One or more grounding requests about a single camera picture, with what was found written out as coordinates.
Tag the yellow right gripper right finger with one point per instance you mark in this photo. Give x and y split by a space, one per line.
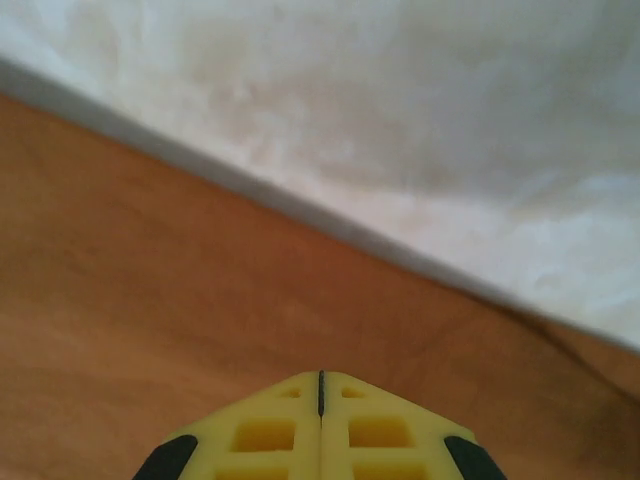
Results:
390 440

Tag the brown long pants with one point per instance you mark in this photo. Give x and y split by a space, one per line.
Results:
150 280

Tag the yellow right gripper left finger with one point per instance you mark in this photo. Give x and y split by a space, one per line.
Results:
260 440

